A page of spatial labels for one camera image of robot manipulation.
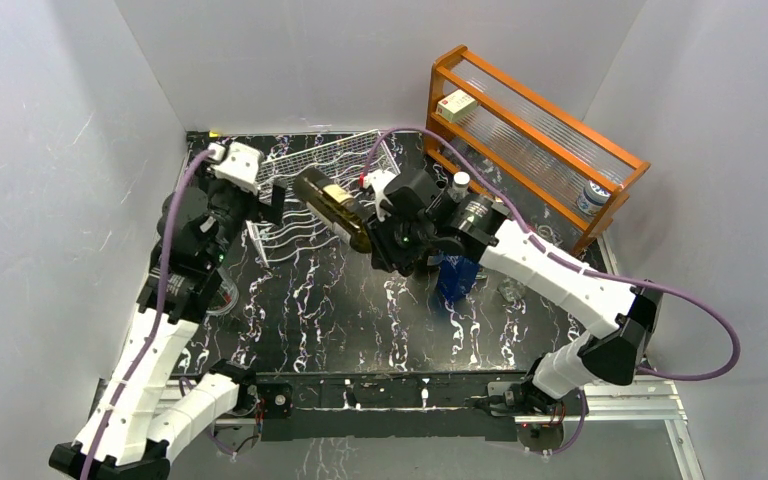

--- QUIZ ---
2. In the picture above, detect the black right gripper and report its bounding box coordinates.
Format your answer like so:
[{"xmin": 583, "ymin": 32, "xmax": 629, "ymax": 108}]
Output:
[{"xmin": 360, "ymin": 204, "xmax": 434, "ymax": 275}]

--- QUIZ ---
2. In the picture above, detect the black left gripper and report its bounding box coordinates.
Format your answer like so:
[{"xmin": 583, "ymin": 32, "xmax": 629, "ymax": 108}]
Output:
[{"xmin": 195, "ymin": 151, "xmax": 285, "ymax": 268}]

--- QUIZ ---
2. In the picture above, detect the dark green wine bottle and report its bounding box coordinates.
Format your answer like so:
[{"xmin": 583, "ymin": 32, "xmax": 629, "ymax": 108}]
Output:
[{"xmin": 292, "ymin": 167, "xmax": 372, "ymax": 254}]

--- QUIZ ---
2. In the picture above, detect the blue labelled clear bottle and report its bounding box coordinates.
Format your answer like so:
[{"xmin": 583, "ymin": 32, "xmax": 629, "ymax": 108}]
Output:
[{"xmin": 436, "ymin": 255, "xmax": 481, "ymax": 303}]

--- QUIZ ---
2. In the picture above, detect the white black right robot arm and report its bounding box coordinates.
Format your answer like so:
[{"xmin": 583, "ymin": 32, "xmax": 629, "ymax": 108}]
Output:
[{"xmin": 359, "ymin": 170, "xmax": 661, "ymax": 416}]

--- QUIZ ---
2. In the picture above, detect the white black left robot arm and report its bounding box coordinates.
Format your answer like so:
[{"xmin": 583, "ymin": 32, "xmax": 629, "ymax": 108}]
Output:
[{"xmin": 48, "ymin": 179, "xmax": 287, "ymax": 479}]

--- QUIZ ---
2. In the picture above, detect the clear glass bottle silver cap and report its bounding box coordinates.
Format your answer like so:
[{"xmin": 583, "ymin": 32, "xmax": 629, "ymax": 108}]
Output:
[{"xmin": 448, "ymin": 171, "xmax": 471, "ymax": 203}]

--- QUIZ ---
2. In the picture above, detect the clear round bottle white cap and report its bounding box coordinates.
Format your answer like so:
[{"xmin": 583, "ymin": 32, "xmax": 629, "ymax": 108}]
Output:
[{"xmin": 205, "ymin": 266, "xmax": 239, "ymax": 317}]

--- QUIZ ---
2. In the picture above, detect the orange wooden shelf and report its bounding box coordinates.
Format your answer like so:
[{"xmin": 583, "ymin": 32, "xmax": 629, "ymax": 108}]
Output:
[{"xmin": 426, "ymin": 45, "xmax": 650, "ymax": 255}]

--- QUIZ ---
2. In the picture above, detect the white red small box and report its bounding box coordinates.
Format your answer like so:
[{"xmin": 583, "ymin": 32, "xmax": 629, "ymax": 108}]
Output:
[{"xmin": 435, "ymin": 89, "xmax": 478, "ymax": 123}]

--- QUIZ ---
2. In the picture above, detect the blue white ceramic jar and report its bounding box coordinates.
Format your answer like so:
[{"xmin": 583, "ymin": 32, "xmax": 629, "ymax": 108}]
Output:
[{"xmin": 576, "ymin": 181, "xmax": 611, "ymax": 217}]

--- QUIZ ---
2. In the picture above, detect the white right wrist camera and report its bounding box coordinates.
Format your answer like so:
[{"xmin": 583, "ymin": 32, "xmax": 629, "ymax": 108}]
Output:
[{"xmin": 360, "ymin": 170, "xmax": 396, "ymax": 222}]

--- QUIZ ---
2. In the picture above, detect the white wire wine rack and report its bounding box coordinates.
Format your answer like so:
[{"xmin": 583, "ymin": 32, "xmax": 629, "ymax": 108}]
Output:
[{"xmin": 248, "ymin": 130, "xmax": 399, "ymax": 268}]

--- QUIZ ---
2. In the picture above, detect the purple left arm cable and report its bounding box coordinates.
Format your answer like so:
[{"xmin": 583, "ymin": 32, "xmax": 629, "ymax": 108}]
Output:
[{"xmin": 77, "ymin": 148, "xmax": 221, "ymax": 480}]

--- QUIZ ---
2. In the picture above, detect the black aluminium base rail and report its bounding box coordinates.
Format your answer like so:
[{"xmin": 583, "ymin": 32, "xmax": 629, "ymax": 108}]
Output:
[{"xmin": 89, "ymin": 370, "xmax": 688, "ymax": 444}]

